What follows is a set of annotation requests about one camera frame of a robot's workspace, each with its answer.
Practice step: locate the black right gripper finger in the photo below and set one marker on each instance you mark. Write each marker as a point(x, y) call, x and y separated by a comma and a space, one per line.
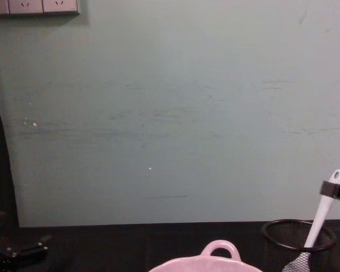
point(333, 191)

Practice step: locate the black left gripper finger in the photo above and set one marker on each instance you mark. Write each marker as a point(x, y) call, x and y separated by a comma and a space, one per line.
point(34, 252)
point(44, 241)

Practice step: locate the white plastic rice paddle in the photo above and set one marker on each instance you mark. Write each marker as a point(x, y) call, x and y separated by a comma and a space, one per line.
point(320, 218)

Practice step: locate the black table cloth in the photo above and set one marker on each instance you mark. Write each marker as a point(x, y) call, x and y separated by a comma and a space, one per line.
point(116, 249)

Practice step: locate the black mesh holder cup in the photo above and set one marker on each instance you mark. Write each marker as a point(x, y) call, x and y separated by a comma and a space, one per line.
point(275, 252)

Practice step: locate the dark wall socket panel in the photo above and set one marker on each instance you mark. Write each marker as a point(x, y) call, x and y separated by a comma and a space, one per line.
point(31, 7)

